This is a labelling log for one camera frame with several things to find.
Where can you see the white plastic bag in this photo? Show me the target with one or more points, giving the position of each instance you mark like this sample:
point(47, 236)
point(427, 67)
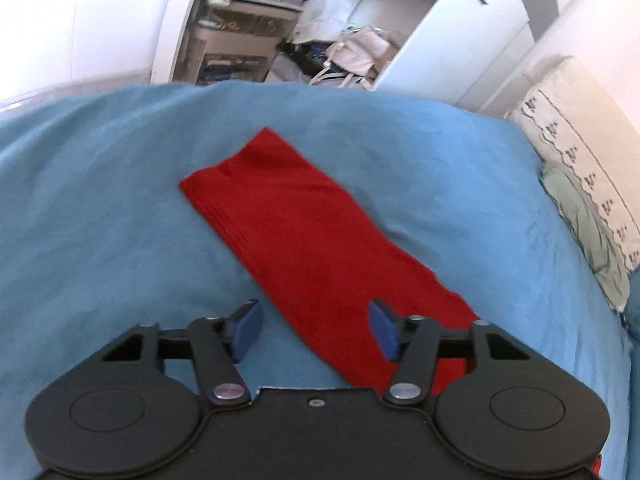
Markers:
point(320, 15)

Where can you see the beige tote bag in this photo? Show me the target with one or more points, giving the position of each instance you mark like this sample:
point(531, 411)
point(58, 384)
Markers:
point(356, 52)

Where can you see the white embroidered pillow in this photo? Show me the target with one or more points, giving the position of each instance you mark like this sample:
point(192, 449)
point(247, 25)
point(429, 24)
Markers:
point(585, 130)

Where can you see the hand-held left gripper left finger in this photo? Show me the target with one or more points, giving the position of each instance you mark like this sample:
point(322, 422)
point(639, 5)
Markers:
point(246, 330)

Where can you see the dark clothes pile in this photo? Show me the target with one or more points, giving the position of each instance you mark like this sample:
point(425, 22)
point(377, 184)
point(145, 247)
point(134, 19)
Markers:
point(302, 55)

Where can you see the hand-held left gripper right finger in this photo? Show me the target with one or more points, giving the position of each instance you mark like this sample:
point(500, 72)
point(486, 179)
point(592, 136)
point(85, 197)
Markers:
point(383, 330)

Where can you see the blue bed blanket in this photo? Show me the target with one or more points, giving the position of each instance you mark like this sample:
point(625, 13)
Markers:
point(100, 220)

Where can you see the white desk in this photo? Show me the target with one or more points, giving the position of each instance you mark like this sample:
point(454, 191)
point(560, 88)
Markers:
point(440, 25)

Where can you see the red knit cloth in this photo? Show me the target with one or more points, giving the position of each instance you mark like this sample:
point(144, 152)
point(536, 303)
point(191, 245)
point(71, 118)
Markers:
point(320, 240)

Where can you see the clear plastic drawer unit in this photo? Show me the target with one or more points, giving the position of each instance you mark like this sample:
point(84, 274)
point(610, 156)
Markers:
point(235, 40)

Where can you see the pale green cloth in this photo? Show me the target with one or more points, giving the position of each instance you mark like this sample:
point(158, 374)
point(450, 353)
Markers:
point(590, 230)

